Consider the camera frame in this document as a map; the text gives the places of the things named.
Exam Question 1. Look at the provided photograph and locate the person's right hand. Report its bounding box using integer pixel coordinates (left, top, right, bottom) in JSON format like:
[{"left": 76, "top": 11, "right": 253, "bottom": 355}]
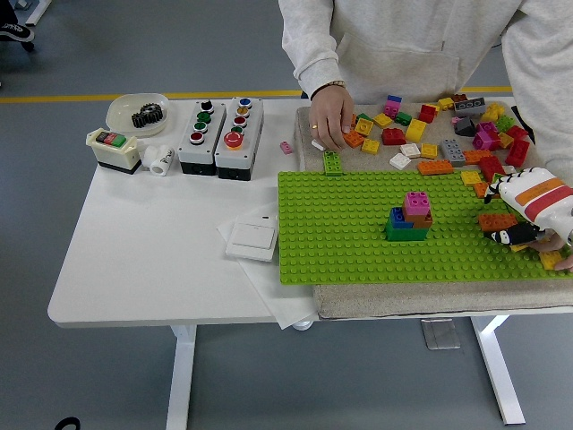
[{"left": 308, "top": 84, "right": 358, "bottom": 151}]

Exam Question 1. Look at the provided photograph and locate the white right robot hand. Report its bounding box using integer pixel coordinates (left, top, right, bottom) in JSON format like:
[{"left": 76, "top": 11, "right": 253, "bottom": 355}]
[{"left": 483, "top": 168, "right": 573, "bottom": 246}]

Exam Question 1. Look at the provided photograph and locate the person's left hand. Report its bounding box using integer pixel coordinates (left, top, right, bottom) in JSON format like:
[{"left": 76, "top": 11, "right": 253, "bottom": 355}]
[{"left": 527, "top": 232, "right": 573, "bottom": 272}]

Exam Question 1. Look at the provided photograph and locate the green studded baseplate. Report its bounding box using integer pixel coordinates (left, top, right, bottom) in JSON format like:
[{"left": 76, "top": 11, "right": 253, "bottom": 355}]
[{"left": 277, "top": 169, "right": 573, "bottom": 287}]

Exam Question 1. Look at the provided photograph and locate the red two-by-four brick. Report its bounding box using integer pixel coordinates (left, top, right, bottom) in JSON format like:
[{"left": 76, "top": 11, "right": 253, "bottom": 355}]
[{"left": 505, "top": 139, "right": 531, "bottom": 168}]

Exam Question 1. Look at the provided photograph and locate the large red brick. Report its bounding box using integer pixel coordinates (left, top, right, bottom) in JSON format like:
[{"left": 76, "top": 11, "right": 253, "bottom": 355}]
[{"left": 477, "top": 155, "right": 507, "bottom": 183}]

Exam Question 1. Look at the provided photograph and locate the yellow curved brick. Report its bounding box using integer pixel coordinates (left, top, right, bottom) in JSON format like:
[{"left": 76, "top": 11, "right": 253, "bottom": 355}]
[{"left": 406, "top": 117, "right": 428, "bottom": 142}]

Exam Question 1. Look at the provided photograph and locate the dark grey slope brick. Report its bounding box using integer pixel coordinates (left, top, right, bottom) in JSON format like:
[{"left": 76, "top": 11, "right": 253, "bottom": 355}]
[{"left": 452, "top": 116, "right": 476, "bottom": 137}]

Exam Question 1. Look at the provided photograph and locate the grey brick with holes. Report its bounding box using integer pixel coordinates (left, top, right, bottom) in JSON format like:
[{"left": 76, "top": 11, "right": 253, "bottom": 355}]
[{"left": 454, "top": 97, "right": 486, "bottom": 119}]

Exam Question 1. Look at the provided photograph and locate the magenta two-by-two brick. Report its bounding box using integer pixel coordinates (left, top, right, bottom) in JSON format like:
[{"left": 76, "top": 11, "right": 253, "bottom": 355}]
[{"left": 402, "top": 191, "right": 432, "bottom": 219}]

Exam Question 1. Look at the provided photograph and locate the dark green brick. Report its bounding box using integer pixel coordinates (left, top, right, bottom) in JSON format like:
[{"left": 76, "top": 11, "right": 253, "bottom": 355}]
[{"left": 385, "top": 218, "right": 429, "bottom": 243}]

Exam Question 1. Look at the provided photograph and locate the green two-by-three plate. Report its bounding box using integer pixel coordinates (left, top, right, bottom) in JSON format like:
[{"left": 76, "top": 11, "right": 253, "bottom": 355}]
[{"left": 322, "top": 150, "right": 346, "bottom": 177}]

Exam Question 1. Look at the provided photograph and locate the grey emergency-stop control box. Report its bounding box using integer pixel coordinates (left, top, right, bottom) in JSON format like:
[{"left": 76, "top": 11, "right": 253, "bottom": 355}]
[{"left": 214, "top": 96, "right": 265, "bottom": 182}]

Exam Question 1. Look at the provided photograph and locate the person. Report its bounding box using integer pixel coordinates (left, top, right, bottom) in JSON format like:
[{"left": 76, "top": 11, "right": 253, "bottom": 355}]
[{"left": 278, "top": 0, "right": 573, "bottom": 181}]

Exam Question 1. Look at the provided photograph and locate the grey four-button control box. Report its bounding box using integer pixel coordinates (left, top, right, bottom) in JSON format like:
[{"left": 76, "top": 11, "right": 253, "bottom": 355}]
[{"left": 177, "top": 99, "right": 227, "bottom": 176}]

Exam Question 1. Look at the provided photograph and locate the white table leg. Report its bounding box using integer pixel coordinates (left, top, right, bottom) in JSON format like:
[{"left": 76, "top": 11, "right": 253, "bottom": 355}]
[
  {"left": 165, "top": 324, "right": 198, "bottom": 430},
  {"left": 469, "top": 314, "right": 527, "bottom": 426}
]

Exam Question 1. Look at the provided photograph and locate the metal floor plate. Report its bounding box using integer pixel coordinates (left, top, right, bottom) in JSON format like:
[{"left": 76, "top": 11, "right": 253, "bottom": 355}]
[{"left": 420, "top": 317, "right": 462, "bottom": 351}]

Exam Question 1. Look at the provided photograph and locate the grey-brown mat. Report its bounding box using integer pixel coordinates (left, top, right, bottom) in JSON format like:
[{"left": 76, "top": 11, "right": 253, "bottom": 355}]
[{"left": 294, "top": 101, "right": 573, "bottom": 320}]

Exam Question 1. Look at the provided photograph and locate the white pipe tee fitting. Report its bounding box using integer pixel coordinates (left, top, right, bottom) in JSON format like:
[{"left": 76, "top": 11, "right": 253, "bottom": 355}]
[{"left": 141, "top": 142, "right": 175, "bottom": 176}]

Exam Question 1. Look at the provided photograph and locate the white paper sheet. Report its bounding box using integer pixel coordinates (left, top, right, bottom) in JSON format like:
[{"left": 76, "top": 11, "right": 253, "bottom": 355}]
[{"left": 218, "top": 201, "right": 321, "bottom": 331}]

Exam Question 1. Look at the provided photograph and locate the white plastic bowl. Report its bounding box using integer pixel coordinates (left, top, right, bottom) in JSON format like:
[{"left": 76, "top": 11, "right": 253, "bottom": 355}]
[{"left": 106, "top": 92, "right": 172, "bottom": 138}]

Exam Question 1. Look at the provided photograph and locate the white furniture foot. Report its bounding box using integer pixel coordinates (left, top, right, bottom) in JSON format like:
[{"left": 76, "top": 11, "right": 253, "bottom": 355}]
[{"left": 25, "top": 0, "right": 53, "bottom": 26}]

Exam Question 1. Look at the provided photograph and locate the black sneaker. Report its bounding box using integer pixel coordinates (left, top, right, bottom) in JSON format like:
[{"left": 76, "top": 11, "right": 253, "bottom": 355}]
[{"left": 0, "top": 22, "right": 37, "bottom": 45}]

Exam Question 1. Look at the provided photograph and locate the white wall switch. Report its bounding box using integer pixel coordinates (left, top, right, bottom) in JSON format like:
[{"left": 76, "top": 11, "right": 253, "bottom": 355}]
[{"left": 225, "top": 221, "right": 278, "bottom": 262}]

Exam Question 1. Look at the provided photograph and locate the beige red-green switch box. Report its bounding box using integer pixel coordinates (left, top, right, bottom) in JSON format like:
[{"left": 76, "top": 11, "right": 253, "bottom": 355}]
[{"left": 85, "top": 127, "right": 140, "bottom": 176}]

